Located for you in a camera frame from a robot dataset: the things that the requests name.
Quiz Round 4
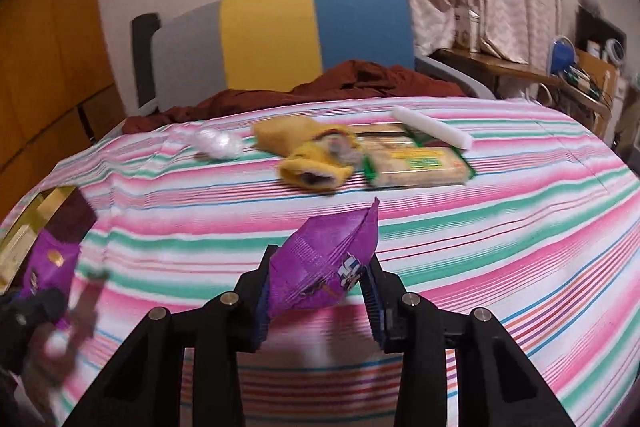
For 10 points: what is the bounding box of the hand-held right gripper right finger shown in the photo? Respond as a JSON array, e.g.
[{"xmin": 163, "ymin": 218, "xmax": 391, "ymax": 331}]
[{"xmin": 362, "ymin": 254, "xmax": 576, "ymax": 427}]

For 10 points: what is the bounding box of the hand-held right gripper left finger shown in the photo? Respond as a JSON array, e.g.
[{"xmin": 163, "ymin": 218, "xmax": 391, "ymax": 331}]
[{"xmin": 62, "ymin": 244, "xmax": 281, "ymax": 427}]

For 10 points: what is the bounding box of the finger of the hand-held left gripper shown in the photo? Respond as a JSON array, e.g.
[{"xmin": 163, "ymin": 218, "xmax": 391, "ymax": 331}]
[{"xmin": 27, "ymin": 287, "xmax": 68, "ymax": 330}]

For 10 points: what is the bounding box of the purple snack packet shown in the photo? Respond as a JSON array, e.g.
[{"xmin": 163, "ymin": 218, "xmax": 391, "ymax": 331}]
[
  {"xmin": 267, "ymin": 197, "xmax": 381, "ymax": 315},
  {"xmin": 20, "ymin": 227, "xmax": 96, "ymax": 333}
]

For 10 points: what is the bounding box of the gold tin box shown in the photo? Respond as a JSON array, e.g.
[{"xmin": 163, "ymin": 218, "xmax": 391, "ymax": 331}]
[{"xmin": 0, "ymin": 186, "xmax": 98, "ymax": 293}]

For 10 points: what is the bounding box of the white sponge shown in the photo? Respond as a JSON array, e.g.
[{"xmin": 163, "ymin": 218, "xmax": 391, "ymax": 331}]
[{"xmin": 391, "ymin": 105, "xmax": 473, "ymax": 151}]

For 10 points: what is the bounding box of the striped tablecloth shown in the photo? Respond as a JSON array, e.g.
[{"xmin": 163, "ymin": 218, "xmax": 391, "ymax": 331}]
[{"xmin": 0, "ymin": 96, "xmax": 640, "ymax": 427}]

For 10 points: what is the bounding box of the green edged cracker packet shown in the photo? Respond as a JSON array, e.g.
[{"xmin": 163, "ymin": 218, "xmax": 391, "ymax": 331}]
[
  {"xmin": 350, "ymin": 123, "xmax": 416, "ymax": 148},
  {"xmin": 362, "ymin": 147, "xmax": 478, "ymax": 190}
]

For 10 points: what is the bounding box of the printed yellow snack packet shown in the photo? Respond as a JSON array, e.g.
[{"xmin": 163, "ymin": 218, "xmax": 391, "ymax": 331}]
[{"xmin": 278, "ymin": 129, "xmax": 361, "ymax": 194}]

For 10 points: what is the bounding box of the white plastic wrap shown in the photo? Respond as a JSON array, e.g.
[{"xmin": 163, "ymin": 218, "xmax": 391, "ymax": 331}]
[{"xmin": 192, "ymin": 127, "xmax": 241, "ymax": 160}]

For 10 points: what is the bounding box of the plain yellow snack packet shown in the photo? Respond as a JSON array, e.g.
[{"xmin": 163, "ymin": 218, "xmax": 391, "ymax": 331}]
[{"xmin": 252, "ymin": 116, "xmax": 321, "ymax": 155}]

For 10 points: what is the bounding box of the dark red cloth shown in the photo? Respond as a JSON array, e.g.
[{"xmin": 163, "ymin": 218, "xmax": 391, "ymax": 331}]
[{"xmin": 121, "ymin": 61, "xmax": 468, "ymax": 135}]

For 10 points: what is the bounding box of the wooden wardrobe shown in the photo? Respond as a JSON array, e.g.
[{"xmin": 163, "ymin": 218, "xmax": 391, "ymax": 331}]
[{"xmin": 0, "ymin": 0, "xmax": 126, "ymax": 218}]

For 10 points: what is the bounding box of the wooden side table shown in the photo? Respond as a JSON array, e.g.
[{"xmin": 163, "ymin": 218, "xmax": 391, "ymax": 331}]
[{"xmin": 430, "ymin": 48, "xmax": 613, "ymax": 122}]

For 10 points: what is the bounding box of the grey yellow blue chair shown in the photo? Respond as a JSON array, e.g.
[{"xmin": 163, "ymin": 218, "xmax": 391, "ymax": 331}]
[{"xmin": 150, "ymin": 0, "xmax": 496, "ymax": 118}]

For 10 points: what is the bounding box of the white carton box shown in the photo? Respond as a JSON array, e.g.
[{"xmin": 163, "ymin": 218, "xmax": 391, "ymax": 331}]
[{"xmin": 454, "ymin": 7, "xmax": 482, "ymax": 52}]

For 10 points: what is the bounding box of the black shelf unit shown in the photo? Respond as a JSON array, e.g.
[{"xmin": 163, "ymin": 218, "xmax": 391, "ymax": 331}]
[{"xmin": 575, "ymin": 4, "xmax": 628, "ymax": 68}]

